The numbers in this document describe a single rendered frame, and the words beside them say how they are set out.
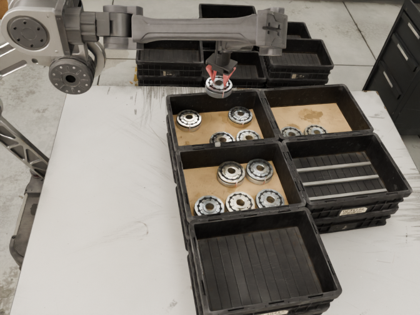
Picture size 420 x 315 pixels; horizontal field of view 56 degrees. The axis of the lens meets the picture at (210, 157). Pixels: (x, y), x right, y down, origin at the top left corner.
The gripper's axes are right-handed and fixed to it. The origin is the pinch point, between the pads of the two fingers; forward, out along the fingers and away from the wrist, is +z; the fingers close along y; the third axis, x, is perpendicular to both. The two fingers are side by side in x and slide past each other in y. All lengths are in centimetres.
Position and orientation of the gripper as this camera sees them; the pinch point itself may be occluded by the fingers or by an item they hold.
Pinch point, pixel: (219, 81)
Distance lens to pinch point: 153.5
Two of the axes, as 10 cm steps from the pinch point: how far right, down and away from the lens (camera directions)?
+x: -4.8, 6.2, -6.1
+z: -0.8, 6.7, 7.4
